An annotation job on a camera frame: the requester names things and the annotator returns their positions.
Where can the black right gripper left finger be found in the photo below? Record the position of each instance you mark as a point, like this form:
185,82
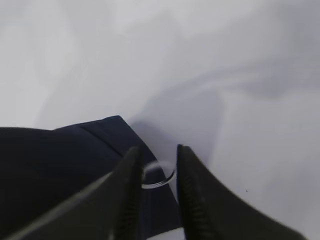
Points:
106,209

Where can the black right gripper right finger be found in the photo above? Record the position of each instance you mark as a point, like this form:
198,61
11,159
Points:
210,211

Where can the navy blue lunch bag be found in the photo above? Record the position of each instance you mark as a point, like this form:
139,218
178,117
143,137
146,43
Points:
41,168

